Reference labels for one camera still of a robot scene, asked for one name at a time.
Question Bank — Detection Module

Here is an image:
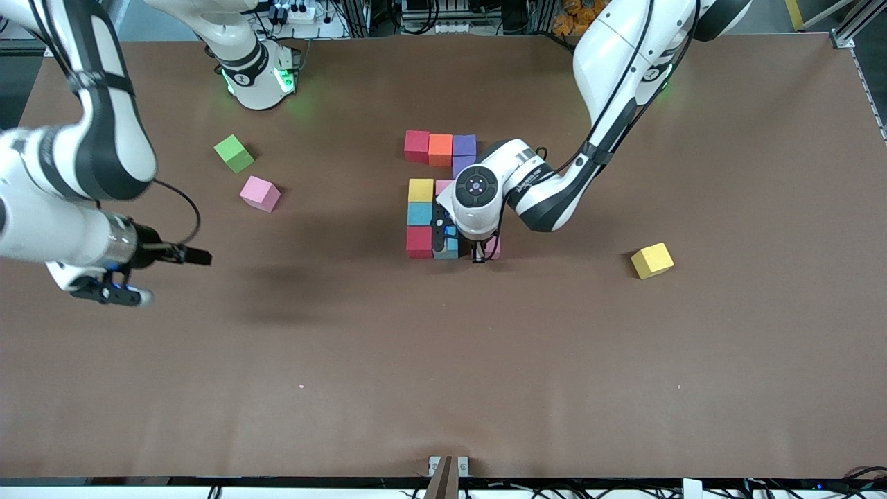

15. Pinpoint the green foam cube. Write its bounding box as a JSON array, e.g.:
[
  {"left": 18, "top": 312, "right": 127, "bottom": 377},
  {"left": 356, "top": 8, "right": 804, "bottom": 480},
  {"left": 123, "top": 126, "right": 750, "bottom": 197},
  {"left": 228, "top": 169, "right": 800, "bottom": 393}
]
[{"left": 213, "top": 134, "right": 256, "bottom": 174}]

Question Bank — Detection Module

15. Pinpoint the silver metal bracket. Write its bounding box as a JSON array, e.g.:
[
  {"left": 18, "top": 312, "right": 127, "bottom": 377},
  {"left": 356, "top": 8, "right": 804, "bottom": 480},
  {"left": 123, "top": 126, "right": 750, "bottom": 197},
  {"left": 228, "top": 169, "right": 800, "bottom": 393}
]
[{"left": 428, "top": 455, "right": 469, "bottom": 478}]

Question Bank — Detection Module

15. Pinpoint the white power strip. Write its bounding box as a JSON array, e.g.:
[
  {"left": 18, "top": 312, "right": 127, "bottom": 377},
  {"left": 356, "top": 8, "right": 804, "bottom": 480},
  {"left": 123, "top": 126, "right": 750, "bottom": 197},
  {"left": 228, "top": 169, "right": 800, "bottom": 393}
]
[{"left": 267, "top": 3, "right": 326, "bottom": 24}]

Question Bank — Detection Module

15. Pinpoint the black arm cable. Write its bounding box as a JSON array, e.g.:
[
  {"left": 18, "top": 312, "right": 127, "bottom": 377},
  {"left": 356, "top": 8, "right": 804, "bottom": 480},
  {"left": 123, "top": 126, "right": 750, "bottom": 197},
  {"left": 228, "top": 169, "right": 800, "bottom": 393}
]
[
  {"left": 485, "top": 0, "right": 697, "bottom": 263},
  {"left": 28, "top": 0, "right": 203, "bottom": 245}
]

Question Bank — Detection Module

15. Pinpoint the bag of orange items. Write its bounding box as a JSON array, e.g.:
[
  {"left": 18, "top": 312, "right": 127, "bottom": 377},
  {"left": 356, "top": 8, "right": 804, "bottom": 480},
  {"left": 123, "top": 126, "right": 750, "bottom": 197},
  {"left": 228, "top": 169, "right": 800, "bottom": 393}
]
[{"left": 551, "top": 0, "right": 611, "bottom": 35}]

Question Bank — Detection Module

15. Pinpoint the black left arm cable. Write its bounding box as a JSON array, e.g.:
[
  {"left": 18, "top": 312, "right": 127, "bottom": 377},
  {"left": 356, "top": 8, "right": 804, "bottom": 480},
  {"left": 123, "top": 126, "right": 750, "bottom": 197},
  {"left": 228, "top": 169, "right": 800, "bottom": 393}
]
[{"left": 485, "top": 0, "right": 697, "bottom": 263}]

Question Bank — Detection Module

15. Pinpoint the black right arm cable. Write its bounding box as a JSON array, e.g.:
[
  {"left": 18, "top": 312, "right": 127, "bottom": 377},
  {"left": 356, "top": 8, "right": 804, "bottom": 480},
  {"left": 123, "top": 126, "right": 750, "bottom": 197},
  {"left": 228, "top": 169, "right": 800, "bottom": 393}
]
[{"left": 28, "top": 0, "right": 203, "bottom": 245}]

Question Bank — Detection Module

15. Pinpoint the orange foam cube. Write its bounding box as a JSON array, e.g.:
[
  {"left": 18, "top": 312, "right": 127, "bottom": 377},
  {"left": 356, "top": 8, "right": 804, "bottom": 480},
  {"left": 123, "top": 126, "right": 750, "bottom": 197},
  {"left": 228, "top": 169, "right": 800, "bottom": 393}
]
[{"left": 428, "top": 133, "right": 455, "bottom": 168}]

